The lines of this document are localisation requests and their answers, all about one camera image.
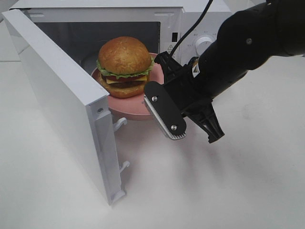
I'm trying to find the burger with lettuce and cheese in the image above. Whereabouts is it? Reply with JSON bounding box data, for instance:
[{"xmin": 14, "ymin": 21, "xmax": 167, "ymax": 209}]
[{"xmin": 96, "ymin": 36, "xmax": 154, "ymax": 98}]

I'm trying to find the upper white dial knob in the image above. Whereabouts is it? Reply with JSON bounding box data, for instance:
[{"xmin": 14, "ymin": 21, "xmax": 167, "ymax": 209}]
[{"xmin": 194, "ymin": 35, "xmax": 214, "ymax": 56}]

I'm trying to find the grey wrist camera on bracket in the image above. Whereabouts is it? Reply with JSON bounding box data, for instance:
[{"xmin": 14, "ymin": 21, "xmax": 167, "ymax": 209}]
[{"xmin": 144, "ymin": 81, "xmax": 186, "ymax": 140}]

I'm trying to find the white microwave oven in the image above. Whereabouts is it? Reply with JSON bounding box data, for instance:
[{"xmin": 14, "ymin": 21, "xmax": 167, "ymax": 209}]
[{"xmin": 8, "ymin": 0, "xmax": 231, "ymax": 51}]

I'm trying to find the white microwave door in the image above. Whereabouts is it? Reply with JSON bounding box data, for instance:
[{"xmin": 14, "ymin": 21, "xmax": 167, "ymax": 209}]
[{"xmin": 3, "ymin": 10, "xmax": 129, "ymax": 204}]

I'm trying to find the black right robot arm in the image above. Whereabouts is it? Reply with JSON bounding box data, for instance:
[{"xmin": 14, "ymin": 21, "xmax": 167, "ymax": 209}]
[{"xmin": 145, "ymin": 0, "xmax": 305, "ymax": 143}]

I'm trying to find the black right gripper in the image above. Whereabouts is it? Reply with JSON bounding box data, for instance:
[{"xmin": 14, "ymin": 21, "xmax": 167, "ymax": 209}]
[{"xmin": 154, "ymin": 52, "xmax": 224, "ymax": 143}]

